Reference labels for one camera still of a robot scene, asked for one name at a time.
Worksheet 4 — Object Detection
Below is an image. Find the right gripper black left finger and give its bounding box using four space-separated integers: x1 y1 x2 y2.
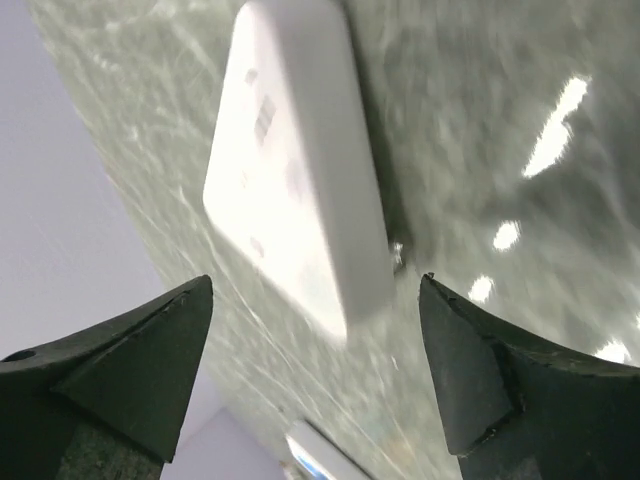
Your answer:
1 275 213 479

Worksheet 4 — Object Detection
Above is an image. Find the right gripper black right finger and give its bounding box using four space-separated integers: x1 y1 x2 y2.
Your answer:
419 275 639 479

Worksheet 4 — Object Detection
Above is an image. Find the white triangular socket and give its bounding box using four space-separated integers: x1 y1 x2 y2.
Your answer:
202 1 394 345

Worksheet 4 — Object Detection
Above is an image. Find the aluminium frame rail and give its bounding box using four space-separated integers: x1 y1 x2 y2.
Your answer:
286 420 370 480

